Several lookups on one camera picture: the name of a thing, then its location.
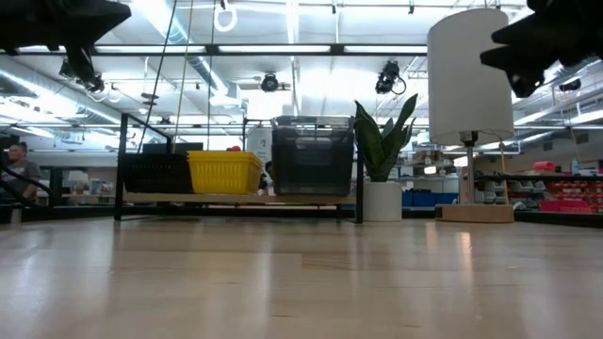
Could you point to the snake plant in white pot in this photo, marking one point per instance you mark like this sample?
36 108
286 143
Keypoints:
382 202

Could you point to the black plastic basket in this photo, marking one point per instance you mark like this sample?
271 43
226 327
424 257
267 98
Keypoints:
155 174

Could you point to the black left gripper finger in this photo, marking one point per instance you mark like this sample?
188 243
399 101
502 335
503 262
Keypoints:
84 63
99 19

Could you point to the yellow plastic basket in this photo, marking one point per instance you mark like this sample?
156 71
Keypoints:
221 174

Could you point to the black round ceiling camera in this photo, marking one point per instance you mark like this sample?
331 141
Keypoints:
269 84

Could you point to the blue storage bins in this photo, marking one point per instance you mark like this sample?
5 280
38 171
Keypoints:
428 198

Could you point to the storage shelf with red bins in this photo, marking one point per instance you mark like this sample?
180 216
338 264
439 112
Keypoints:
565 198

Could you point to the white-shade lamp with wooden base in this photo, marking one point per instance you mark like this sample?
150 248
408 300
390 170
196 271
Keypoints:
466 70

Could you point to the person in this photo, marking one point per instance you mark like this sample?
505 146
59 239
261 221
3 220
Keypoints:
21 172

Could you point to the black overhead rig bar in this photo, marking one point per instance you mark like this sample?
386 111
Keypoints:
337 49

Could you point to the wooden shelf with black frame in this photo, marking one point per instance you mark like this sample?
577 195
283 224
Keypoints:
235 198

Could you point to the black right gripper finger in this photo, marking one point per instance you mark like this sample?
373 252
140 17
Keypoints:
523 61
532 33

